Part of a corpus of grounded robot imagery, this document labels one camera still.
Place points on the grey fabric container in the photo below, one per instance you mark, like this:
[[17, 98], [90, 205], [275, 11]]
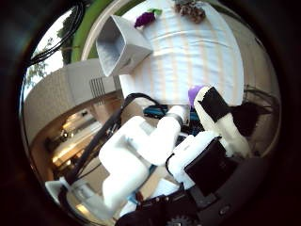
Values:
[[125, 47]]

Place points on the purple grape plush toy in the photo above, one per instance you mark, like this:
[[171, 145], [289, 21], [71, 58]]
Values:
[[145, 19]]

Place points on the purple plush with white dots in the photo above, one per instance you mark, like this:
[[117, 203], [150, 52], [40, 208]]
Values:
[[193, 94]]

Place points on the metal railing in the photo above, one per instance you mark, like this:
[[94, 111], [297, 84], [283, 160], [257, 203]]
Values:
[[98, 88]]

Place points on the leopard print plush toy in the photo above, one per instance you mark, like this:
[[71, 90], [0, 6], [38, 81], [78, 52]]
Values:
[[191, 11]]

